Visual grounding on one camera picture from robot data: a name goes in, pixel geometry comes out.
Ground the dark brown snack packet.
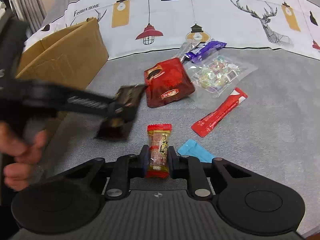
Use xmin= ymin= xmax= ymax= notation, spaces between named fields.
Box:
xmin=95 ymin=84 xmax=146 ymax=141

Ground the silver foil snack packet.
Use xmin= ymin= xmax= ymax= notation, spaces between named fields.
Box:
xmin=173 ymin=40 xmax=200 ymax=63

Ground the person's left hand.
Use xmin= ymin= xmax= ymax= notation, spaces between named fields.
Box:
xmin=1 ymin=121 xmax=47 ymax=191

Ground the long red stick packet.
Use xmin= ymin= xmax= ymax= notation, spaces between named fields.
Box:
xmin=191 ymin=87 xmax=248 ymax=138

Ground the purple snack bar wrapper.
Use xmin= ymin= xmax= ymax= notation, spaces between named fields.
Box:
xmin=185 ymin=40 xmax=227 ymax=63

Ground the brown cardboard box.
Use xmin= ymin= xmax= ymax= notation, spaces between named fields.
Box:
xmin=10 ymin=18 xmax=108 ymax=134

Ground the dark red snack bag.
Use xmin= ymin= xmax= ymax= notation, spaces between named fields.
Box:
xmin=144 ymin=57 xmax=195 ymax=108

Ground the clear bag of candies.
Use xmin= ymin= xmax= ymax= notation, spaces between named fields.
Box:
xmin=184 ymin=55 xmax=258 ymax=98

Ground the white printed sofa cover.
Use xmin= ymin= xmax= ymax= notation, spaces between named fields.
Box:
xmin=26 ymin=0 xmax=319 ymax=59

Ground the red clear meat snack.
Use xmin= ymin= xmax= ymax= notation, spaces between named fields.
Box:
xmin=146 ymin=124 xmax=172 ymax=179

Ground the grey striped curtain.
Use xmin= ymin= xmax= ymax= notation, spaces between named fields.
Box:
xmin=9 ymin=0 xmax=46 ymax=37

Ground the light blue snack packet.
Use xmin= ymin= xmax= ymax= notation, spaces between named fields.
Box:
xmin=178 ymin=139 xmax=215 ymax=163

